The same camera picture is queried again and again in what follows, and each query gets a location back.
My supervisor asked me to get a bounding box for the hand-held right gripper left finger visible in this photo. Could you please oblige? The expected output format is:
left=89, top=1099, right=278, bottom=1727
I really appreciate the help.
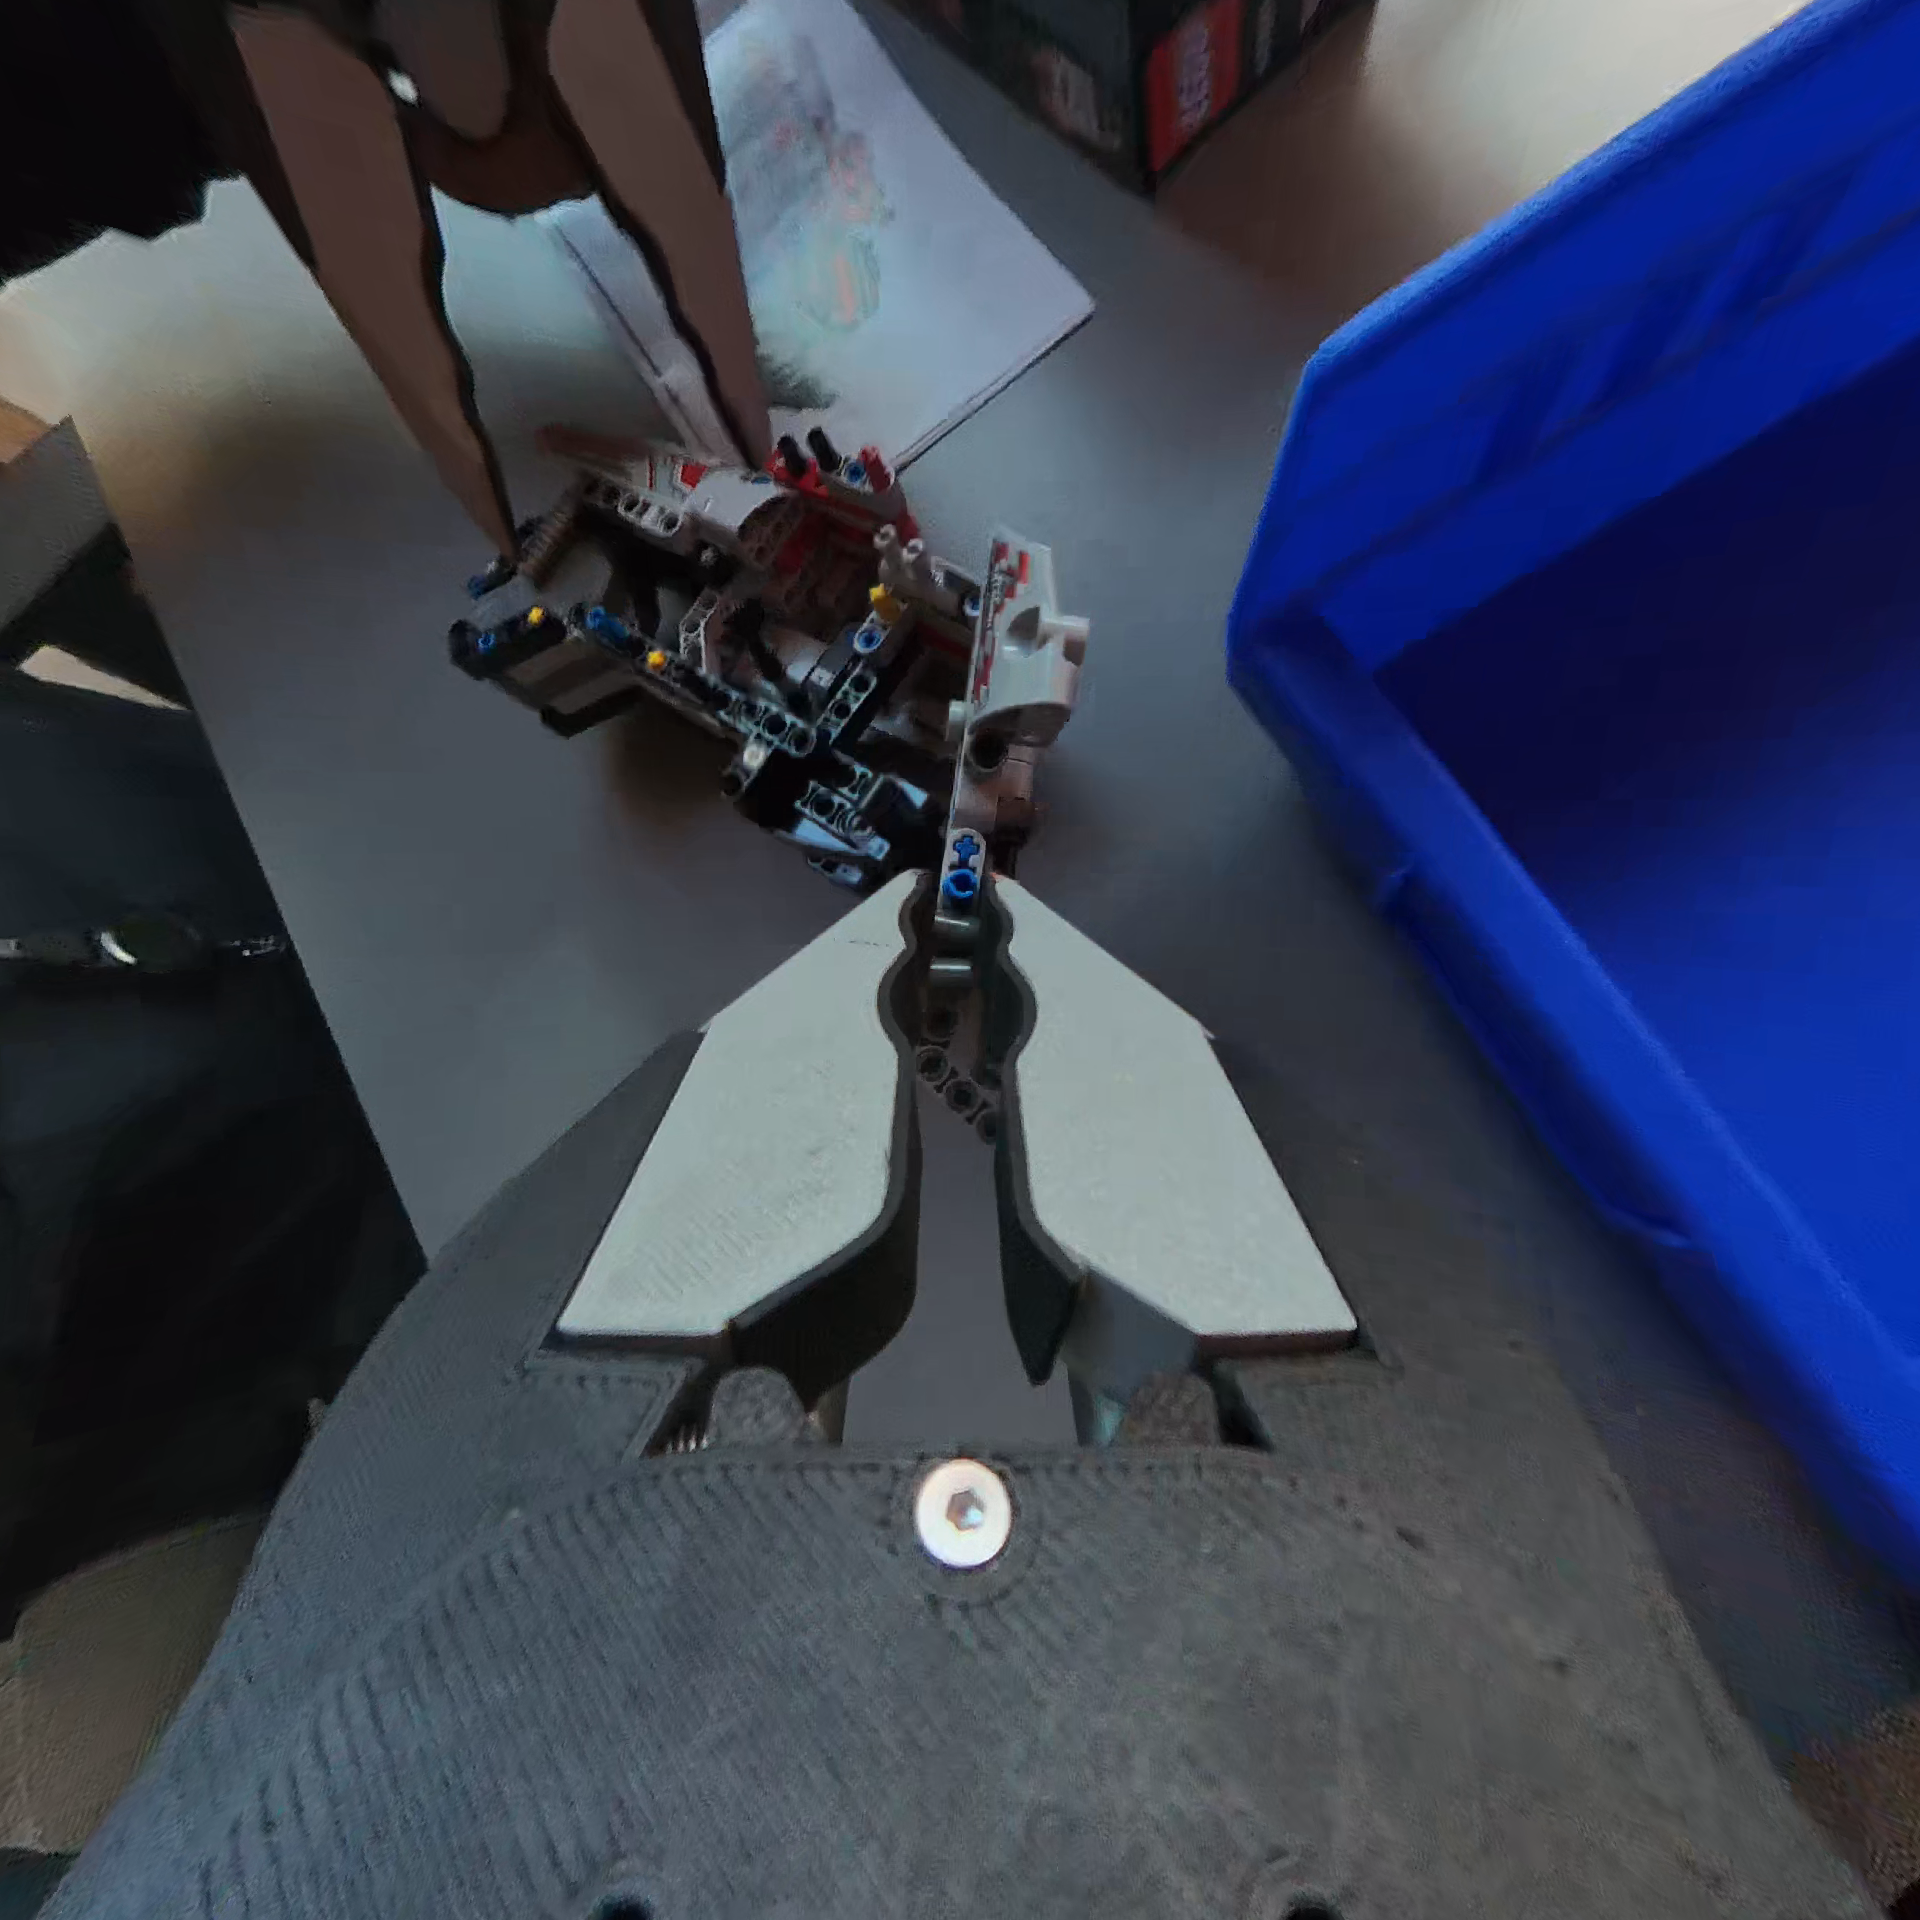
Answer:
left=556, top=870, right=925, bottom=1440

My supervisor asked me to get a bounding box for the blue plastic bin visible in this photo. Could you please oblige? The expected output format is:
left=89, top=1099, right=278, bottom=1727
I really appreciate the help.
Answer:
left=1227, top=0, right=1920, bottom=1584

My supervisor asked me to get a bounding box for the lego instruction booklet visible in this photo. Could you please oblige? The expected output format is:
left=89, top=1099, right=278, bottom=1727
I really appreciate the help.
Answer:
left=540, top=0, right=1098, bottom=470

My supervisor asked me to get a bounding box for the black lego box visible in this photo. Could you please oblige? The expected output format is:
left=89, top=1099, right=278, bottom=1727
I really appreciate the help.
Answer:
left=886, top=0, right=1380, bottom=197

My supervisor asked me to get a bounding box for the grey lego panel piece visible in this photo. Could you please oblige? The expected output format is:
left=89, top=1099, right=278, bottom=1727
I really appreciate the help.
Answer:
left=904, top=527, right=1093, bottom=1151

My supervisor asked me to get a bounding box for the black bag strap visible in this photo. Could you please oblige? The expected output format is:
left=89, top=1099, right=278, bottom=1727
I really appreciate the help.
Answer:
left=0, top=912, right=292, bottom=972

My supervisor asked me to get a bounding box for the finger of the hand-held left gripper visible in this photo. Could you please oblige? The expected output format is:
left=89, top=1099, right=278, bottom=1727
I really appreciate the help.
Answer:
left=550, top=0, right=778, bottom=459
left=233, top=0, right=524, bottom=567

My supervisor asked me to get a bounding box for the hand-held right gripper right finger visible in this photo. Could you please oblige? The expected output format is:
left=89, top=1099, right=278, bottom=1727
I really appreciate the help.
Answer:
left=982, top=875, right=1362, bottom=1450

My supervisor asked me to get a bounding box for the person's left forearm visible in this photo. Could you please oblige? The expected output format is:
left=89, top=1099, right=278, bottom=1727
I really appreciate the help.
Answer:
left=0, top=0, right=325, bottom=283

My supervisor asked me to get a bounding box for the red grey lego vehicle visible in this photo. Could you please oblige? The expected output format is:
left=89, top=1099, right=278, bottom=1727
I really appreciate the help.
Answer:
left=449, top=423, right=999, bottom=890

